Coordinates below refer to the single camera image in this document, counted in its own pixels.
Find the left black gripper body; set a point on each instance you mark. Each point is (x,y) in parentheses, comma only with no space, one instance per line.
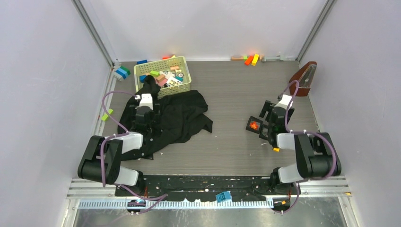
(152,117)

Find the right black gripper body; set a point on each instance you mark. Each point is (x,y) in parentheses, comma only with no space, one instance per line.
(290,113)

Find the black square box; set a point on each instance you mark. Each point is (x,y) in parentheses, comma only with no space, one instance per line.
(252,118)
(264,134)

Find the orange maple leaf brooch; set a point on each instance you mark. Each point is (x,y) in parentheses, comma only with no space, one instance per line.
(254,125)

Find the black button shirt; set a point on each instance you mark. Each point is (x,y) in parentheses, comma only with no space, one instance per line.
(182,115)

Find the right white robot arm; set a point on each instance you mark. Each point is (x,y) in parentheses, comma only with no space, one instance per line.
(316,157)

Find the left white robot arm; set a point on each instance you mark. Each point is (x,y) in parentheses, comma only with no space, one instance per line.
(101,161)

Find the lime green block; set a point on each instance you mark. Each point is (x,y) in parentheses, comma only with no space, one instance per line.
(107,114)

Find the toy blocks in basket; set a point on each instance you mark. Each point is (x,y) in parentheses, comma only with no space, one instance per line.
(166,76)

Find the brown wooden metronome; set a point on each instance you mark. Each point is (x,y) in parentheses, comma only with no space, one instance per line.
(305,77)

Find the stacked blue green bricks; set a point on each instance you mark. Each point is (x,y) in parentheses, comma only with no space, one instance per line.
(121,73)

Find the pale green plastic basket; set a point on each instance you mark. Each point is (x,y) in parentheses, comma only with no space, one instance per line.
(180,61)

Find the tan wooden block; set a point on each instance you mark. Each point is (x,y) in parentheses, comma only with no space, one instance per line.
(237,58)

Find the blue toy brick front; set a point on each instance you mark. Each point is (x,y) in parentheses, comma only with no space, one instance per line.
(223,197)

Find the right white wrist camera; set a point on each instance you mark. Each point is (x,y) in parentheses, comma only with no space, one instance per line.
(284,102)

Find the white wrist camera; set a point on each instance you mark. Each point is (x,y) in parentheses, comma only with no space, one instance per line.
(145,99)
(284,102)

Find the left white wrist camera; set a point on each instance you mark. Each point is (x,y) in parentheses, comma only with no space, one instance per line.
(145,99)

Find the orange block at wall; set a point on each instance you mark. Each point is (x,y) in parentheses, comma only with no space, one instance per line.
(248,60)

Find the yellow block at wall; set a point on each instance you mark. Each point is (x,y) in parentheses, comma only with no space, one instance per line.
(255,59)

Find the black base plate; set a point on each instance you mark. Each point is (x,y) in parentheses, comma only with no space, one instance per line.
(206,187)

